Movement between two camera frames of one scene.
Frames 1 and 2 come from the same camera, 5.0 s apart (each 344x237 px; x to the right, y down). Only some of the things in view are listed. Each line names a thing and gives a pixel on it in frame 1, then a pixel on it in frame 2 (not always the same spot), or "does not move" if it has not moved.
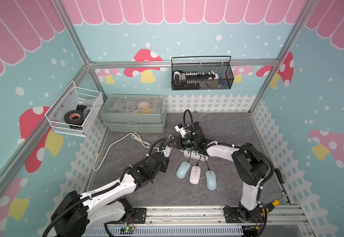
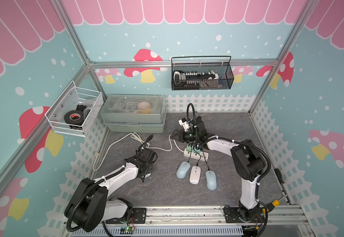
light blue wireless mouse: [182, 172] does not move
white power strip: [195, 154] does not move
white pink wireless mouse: [195, 175] does not move
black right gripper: [178, 143] → [180, 135]
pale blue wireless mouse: [211, 183] does not move
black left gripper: [165, 165] → [150, 166]
